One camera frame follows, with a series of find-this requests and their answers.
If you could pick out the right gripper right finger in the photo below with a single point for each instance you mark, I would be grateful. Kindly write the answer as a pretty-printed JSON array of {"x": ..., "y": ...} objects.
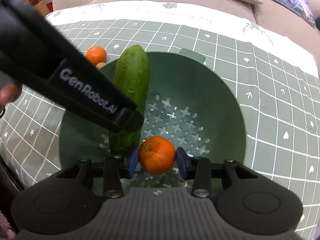
[{"x": 197, "y": 169}]

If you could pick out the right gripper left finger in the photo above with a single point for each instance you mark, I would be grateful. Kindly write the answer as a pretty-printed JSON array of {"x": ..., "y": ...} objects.
[{"x": 116, "y": 168}]

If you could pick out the orange tangerine front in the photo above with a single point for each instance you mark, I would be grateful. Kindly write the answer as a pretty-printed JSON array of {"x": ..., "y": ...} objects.
[{"x": 157, "y": 155}]

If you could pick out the orange tangerine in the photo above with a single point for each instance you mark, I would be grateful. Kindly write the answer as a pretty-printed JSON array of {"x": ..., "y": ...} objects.
[
  {"x": 157, "y": 155},
  {"x": 96, "y": 55}
]

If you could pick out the orange tangerine back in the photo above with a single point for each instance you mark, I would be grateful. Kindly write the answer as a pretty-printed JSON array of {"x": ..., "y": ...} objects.
[{"x": 96, "y": 55}]

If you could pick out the brown longan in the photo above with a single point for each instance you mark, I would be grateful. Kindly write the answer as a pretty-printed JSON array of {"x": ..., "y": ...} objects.
[{"x": 100, "y": 65}]

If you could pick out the green cucumber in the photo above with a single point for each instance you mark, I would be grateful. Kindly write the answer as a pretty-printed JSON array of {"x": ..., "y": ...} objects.
[{"x": 131, "y": 77}]

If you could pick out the person's left hand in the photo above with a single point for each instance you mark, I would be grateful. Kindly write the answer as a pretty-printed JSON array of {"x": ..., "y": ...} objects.
[{"x": 10, "y": 93}]

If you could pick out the brown Nike paper bag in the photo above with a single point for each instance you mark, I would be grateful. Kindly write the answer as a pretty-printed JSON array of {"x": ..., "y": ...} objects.
[{"x": 40, "y": 7}]

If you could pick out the green colander bowl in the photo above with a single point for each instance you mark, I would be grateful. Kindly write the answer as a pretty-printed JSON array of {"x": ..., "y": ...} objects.
[{"x": 187, "y": 104}]

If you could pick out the green checked tablecloth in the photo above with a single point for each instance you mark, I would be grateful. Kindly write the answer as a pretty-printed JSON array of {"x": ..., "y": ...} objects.
[{"x": 274, "y": 194}]

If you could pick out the beige sofa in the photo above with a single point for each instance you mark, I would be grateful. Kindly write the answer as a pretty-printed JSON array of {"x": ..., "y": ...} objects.
[{"x": 200, "y": 0}]

